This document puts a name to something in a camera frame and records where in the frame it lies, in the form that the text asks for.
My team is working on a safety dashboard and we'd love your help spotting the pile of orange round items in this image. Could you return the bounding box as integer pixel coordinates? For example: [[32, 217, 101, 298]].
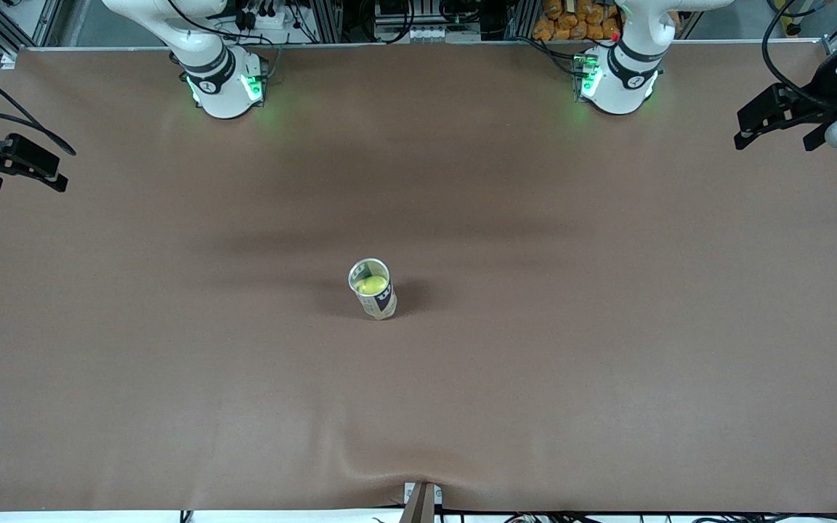
[[533, 0, 623, 41]]

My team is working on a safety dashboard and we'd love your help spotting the brown table mat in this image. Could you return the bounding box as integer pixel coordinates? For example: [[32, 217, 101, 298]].
[[0, 40, 837, 514]]

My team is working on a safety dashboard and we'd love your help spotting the white power strip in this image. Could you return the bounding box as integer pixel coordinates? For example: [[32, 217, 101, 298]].
[[233, 6, 290, 31]]

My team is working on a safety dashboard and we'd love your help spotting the clear Wilson tennis ball can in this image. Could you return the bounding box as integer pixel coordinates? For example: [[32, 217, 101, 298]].
[[348, 258, 398, 321]]

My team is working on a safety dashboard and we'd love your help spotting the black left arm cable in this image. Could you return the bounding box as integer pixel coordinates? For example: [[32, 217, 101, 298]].
[[761, 0, 837, 95]]

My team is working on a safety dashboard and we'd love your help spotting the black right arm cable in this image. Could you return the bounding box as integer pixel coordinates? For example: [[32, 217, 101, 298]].
[[0, 57, 76, 157]]

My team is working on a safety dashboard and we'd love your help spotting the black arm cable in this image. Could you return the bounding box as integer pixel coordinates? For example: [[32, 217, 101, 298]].
[[761, 0, 837, 95], [0, 57, 76, 157]]

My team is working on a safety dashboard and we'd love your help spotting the yellow pole black base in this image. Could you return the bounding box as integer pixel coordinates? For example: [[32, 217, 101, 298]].
[[773, 0, 803, 36]]

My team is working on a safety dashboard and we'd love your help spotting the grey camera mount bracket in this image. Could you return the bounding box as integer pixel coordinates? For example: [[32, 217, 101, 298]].
[[400, 479, 445, 523]]

